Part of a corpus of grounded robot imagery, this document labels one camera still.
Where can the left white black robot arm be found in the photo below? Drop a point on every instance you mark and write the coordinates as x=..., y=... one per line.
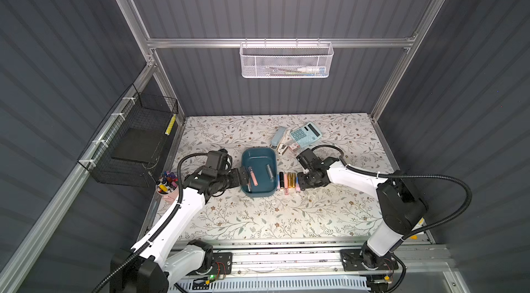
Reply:
x=150, y=266

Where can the teal plastic storage box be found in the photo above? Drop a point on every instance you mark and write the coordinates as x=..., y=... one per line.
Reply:
x=258, y=158

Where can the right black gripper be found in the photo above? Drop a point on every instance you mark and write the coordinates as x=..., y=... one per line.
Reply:
x=304, y=178

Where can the white wire mesh basket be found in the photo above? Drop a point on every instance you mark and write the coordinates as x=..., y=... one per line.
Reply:
x=256, y=55

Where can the clear staples box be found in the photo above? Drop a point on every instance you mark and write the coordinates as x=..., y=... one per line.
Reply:
x=294, y=146

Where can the pink pen holder cup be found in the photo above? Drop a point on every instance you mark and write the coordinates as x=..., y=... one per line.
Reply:
x=167, y=186

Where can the silver clear lipstick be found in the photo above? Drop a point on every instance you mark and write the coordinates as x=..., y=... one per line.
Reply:
x=270, y=172

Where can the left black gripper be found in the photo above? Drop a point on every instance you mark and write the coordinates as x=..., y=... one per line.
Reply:
x=237, y=178

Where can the pink lip gloss tube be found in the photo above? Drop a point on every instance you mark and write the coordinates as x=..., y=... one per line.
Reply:
x=253, y=176

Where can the light blue calculator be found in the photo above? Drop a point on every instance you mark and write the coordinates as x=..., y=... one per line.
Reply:
x=306, y=135

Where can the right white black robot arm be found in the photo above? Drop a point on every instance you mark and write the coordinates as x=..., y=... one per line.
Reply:
x=401, y=206

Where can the pens in white basket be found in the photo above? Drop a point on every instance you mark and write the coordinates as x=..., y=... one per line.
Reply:
x=298, y=71

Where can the black wire mesh basket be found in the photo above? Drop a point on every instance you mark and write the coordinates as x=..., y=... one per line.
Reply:
x=135, y=141

